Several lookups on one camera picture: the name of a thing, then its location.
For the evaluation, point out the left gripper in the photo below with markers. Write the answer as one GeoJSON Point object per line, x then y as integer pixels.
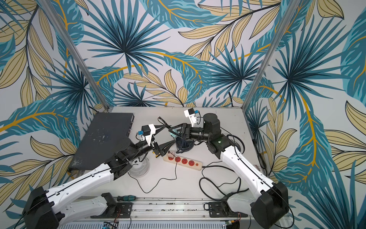
{"type": "Point", "coordinates": [160, 148]}

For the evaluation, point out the navy desk fan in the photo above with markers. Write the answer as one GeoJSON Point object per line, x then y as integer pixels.
{"type": "Point", "coordinates": [238, 143]}
{"type": "Point", "coordinates": [183, 145]}

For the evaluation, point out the white desk fan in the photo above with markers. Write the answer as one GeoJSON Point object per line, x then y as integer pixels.
{"type": "Point", "coordinates": [140, 167]}

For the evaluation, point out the teal USB power adapter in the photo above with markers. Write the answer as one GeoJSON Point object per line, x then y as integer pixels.
{"type": "Point", "coordinates": [173, 132]}

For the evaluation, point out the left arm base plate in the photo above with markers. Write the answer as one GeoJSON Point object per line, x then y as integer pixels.
{"type": "Point", "coordinates": [121, 210]}

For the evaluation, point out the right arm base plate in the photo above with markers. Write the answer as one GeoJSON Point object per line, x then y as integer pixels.
{"type": "Point", "coordinates": [221, 210]}

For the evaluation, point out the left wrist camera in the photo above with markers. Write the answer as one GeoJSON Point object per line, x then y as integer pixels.
{"type": "Point", "coordinates": [146, 133]}

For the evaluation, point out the aluminium rail frame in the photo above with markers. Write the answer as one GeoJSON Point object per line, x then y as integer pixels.
{"type": "Point", "coordinates": [154, 213]}

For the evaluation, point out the green handled screwdriver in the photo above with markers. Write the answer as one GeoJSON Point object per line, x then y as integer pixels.
{"type": "Point", "coordinates": [127, 198]}

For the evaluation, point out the beige red power strip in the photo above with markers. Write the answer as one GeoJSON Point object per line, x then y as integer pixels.
{"type": "Point", "coordinates": [184, 162]}

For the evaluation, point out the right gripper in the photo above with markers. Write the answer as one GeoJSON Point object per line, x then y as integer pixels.
{"type": "Point", "coordinates": [184, 131]}

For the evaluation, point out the dark grey board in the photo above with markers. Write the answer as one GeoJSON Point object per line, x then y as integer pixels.
{"type": "Point", "coordinates": [100, 140]}

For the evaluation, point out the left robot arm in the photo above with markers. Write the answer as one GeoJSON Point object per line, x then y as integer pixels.
{"type": "Point", "coordinates": [52, 208]}

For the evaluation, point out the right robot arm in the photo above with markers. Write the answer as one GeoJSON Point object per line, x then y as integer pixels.
{"type": "Point", "coordinates": [268, 202]}

